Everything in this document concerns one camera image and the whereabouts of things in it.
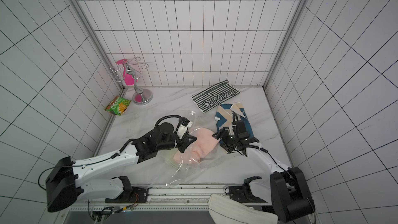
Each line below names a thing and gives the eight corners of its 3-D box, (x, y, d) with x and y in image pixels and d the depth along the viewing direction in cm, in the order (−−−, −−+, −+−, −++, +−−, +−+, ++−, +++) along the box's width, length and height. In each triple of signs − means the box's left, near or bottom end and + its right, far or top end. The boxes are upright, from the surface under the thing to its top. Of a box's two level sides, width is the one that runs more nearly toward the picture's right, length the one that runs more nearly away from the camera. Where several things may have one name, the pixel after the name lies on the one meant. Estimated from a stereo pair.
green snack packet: (111, 115, 106) (104, 107, 98) (122, 103, 113) (116, 95, 105) (123, 120, 104) (117, 112, 96) (134, 108, 110) (129, 99, 103)
